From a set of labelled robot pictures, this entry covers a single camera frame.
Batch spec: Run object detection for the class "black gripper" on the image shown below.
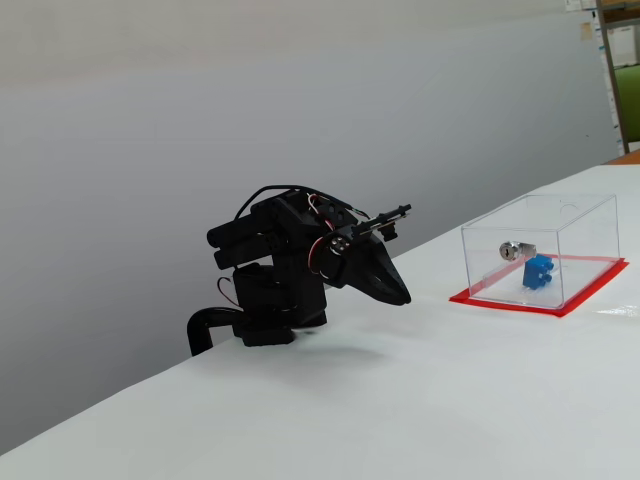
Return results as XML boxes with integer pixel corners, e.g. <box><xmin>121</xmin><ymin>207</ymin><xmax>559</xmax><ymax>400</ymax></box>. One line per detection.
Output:
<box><xmin>319</xmin><ymin>223</ymin><xmax>413</xmax><ymax>307</ymax></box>

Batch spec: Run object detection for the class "blue lego brick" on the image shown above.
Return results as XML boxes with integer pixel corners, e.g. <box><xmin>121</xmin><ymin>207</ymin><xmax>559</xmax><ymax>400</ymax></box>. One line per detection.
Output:
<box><xmin>522</xmin><ymin>253</ymin><xmax>555</xmax><ymax>291</ymax></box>

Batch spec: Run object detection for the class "transparent plastic box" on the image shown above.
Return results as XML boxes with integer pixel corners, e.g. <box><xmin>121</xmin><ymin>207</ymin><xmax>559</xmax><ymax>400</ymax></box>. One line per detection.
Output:
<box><xmin>460</xmin><ymin>193</ymin><xmax>621</xmax><ymax>310</ymax></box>

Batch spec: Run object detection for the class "silver cam lock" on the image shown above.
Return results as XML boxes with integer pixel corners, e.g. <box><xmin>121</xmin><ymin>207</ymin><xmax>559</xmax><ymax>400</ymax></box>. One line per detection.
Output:
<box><xmin>498</xmin><ymin>239</ymin><xmax>537</xmax><ymax>263</ymax></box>

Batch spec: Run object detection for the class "black table clamp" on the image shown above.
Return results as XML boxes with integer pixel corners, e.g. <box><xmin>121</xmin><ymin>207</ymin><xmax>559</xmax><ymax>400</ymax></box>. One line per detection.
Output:
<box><xmin>186</xmin><ymin>305</ymin><xmax>296</xmax><ymax>357</ymax></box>

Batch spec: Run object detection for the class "green panel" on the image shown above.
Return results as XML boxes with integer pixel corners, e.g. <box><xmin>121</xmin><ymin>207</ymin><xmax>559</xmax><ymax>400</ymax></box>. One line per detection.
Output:
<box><xmin>613</xmin><ymin>63</ymin><xmax>640</xmax><ymax>151</ymax></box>

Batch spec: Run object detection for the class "metal shelf rack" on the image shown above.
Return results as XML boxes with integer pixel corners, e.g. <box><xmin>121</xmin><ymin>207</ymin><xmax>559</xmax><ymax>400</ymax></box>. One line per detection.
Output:
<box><xmin>594</xmin><ymin>0</ymin><xmax>640</xmax><ymax>156</ymax></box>

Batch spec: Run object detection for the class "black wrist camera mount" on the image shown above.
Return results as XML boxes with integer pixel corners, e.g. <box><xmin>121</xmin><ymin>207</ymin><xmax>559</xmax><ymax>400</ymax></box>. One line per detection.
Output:
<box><xmin>351</xmin><ymin>202</ymin><xmax>414</xmax><ymax>242</ymax></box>

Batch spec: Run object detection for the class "red white black servo cable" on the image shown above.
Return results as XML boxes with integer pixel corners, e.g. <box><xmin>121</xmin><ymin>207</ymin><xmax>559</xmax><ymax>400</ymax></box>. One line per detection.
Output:
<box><xmin>216</xmin><ymin>277</ymin><xmax>242</xmax><ymax>307</ymax></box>
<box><xmin>308</xmin><ymin>233</ymin><xmax>334</xmax><ymax>277</ymax></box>
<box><xmin>307</xmin><ymin>192</ymin><xmax>332</xmax><ymax>231</ymax></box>

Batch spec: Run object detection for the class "red tape frame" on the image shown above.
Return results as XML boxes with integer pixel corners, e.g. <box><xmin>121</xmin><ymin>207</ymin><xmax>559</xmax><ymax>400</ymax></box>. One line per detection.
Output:
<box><xmin>448</xmin><ymin>253</ymin><xmax>629</xmax><ymax>319</ymax></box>

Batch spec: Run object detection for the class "black camera cable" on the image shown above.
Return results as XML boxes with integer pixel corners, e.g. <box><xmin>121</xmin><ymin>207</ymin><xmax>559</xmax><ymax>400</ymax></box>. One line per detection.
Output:
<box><xmin>233</xmin><ymin>185</ymin><xmax>371</xmax><ymax>221</ymax></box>

